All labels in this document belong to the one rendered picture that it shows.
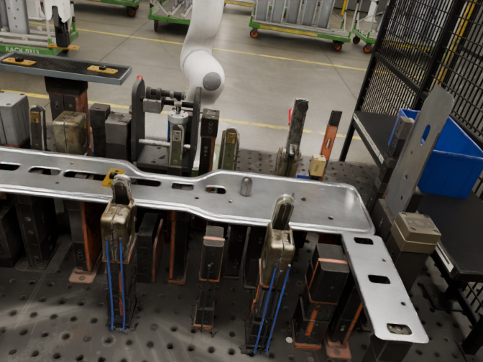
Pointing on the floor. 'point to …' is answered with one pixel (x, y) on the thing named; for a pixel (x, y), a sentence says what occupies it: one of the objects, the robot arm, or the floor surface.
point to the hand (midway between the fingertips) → (62, 38)
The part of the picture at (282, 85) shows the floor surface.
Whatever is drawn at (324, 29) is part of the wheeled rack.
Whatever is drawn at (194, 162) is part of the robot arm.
